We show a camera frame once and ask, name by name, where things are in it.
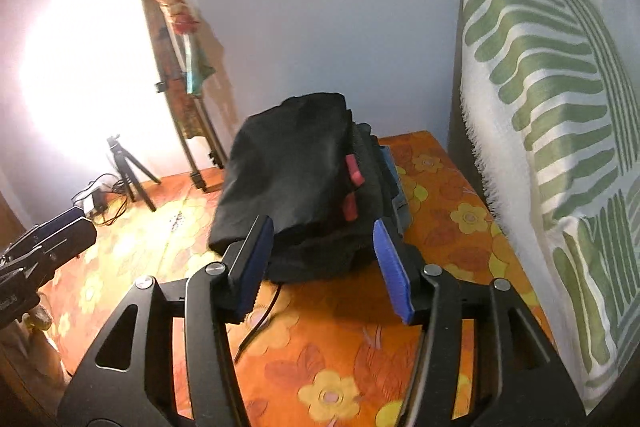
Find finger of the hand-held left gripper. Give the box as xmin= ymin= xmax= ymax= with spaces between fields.
xmin=42 ymin=218 xmax=97 ymax=275
xmin=30 ymin=208 xmax=85 ymax=244

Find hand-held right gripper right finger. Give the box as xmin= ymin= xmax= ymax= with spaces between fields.
xmin=372 ymin=218 xmax=586 ymax=427

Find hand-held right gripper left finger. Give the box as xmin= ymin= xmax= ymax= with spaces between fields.
xmin=57 ymin=214 xmax=275 ymax=427

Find black pants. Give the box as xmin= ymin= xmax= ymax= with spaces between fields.
xmin=207 ymin=93 xmax=357 ymax=260

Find person's left hand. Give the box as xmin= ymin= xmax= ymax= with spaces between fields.
xmin=0 ymin=302 xmax=68 ymax=408

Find black tripod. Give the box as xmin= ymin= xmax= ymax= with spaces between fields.
xmin=106 ymin=134 xmax=162 ymax=212

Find black folded garment red tags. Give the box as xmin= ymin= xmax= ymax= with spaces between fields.
xmin=260 ymin=122 xmax=401 ymax=284

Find orange floral bed sheet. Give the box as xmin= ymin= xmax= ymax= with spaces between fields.
xmin=37 ymin=131 xmax=558 ymax=427

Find wooden easel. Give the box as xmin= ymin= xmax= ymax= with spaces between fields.
xmin=140 ymin=0 xmax=228 ymax=194

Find dark furniture panel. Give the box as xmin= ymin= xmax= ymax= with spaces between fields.
xmin=446 ymin=0 xmax=467 ymax=188

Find green striped white throw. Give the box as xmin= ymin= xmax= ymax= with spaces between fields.
xmin=457 ymin=0 xmax=640 ymax=413

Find colourful patterned cloth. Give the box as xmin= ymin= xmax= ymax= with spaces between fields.
xmin=137 ymin=0 xmax=218 ymax=98

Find charger with black cables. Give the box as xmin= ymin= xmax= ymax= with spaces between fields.
xmin=71 ymin=173 xmax=132 ymax=228

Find black cord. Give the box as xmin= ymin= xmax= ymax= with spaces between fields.
xmin=234 ymin=282 xmax=287 ymax=364

